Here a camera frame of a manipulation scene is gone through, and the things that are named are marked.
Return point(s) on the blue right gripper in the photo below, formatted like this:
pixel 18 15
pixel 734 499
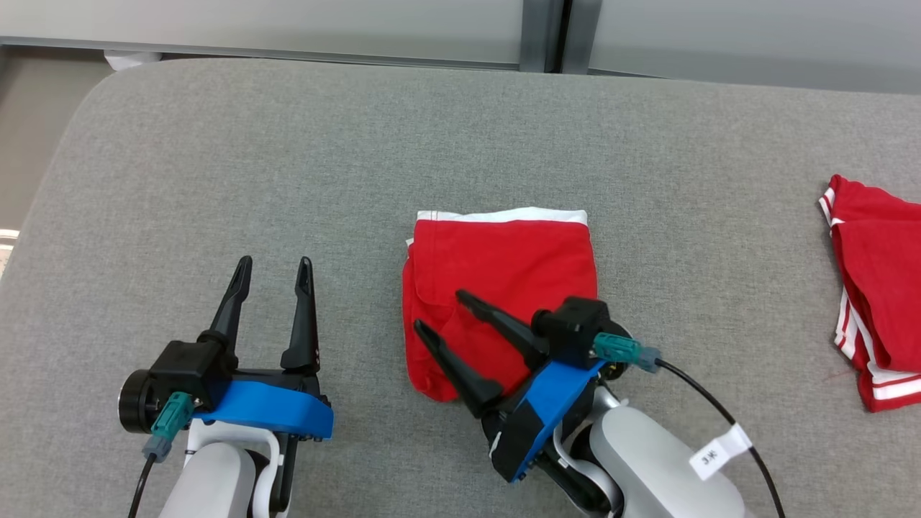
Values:
pixel 547 410

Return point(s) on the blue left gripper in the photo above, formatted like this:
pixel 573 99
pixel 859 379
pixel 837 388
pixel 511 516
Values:
pixel 280 414

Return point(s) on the red shorts white trim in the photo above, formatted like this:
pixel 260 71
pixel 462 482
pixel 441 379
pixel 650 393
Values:
pixel 504 266

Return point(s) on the red basketball jersey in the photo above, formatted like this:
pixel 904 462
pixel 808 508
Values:
pixel 885 288

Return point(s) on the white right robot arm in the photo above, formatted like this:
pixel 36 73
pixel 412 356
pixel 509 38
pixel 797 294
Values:
pixel 647 467

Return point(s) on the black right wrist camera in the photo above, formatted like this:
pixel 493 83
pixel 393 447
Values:
pixel 572 327

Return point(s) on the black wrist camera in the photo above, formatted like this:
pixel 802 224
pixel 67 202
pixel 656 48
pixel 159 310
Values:
pixel 572 327
pixel 187 367

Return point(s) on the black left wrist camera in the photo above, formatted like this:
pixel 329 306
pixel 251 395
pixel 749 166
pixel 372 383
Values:
pixel 187 367

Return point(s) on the grey partition bottom rail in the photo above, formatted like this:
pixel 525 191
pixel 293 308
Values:
pixel 288 52
pixel 755 80

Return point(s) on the grey metal partition post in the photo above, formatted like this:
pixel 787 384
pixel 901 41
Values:
pixel 541 32

